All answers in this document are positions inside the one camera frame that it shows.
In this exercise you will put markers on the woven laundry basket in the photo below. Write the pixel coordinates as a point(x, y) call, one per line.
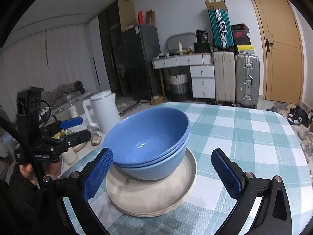
point(179, 86)

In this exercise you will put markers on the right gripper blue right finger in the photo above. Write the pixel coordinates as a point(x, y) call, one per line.
point(273, 215)

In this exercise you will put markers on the teal suitcase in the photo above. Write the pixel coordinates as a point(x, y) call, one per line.
point(221, 30)

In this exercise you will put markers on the silver suitcase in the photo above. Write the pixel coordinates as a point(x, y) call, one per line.
point(247, 80)

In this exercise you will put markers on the small cardboard box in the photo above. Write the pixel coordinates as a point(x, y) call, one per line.
point(156, 100)

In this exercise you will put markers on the wooden door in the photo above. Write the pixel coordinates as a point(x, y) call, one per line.
point(282, 51)

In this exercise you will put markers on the beige suitcase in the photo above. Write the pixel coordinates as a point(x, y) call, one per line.
point(225, 77)

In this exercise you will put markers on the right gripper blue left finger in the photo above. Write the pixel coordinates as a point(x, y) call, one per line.
point(79, 187)

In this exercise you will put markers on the white electric kettle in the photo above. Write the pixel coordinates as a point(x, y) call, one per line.
point(101, 111)

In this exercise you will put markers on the cream plate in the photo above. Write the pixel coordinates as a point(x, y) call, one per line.
point(148, 199)

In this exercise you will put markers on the large blue bowl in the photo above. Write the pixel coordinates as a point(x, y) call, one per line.
point(150, 144)

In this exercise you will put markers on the black refrigerator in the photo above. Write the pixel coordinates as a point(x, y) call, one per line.
point(128, 49)

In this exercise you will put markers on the left hand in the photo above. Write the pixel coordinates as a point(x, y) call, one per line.
point(53, 171)

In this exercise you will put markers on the white drawer desk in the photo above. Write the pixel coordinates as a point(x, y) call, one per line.
point(199, 69)

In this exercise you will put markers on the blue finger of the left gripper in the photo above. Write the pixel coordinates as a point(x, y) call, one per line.
point(71, 123)

